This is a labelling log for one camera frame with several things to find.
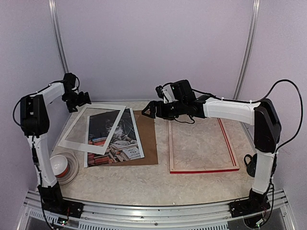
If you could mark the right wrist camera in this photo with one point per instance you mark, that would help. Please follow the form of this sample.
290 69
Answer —
181 90

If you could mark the left aluminium post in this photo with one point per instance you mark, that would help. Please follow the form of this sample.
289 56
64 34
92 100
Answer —
56 30

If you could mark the white red bowl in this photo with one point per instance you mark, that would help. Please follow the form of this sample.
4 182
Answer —
59 165

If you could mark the brown backing board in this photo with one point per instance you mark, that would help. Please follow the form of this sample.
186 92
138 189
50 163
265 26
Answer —
146 139

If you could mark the cat photo print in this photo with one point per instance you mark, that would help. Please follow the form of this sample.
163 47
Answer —
91 159

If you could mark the red wooden picture frame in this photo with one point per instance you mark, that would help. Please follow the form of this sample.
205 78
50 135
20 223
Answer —
202 147

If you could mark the dark green mug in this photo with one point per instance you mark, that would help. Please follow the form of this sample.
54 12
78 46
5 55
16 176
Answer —
250 163

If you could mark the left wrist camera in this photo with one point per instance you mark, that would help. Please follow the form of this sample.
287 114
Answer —
71 81

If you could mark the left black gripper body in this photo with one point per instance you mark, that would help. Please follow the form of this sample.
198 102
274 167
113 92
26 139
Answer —
73 99

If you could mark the white mat board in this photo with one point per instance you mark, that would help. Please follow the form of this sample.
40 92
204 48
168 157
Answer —
99 128

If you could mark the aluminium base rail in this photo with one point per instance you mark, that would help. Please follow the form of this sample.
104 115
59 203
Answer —
210 216

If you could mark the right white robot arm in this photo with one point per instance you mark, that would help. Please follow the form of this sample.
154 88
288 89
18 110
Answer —
267 128

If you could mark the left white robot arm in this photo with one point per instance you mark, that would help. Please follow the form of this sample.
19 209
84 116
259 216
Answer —
34 122

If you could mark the aluminium post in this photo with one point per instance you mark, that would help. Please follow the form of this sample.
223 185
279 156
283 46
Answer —
248 47
56 30

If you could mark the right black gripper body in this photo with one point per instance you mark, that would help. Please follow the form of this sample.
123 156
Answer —
169 113

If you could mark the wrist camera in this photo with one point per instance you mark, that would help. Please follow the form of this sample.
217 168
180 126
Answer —
71 81
181 90

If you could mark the right aluminium post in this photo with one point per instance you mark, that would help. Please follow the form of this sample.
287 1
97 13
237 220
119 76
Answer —
248 47

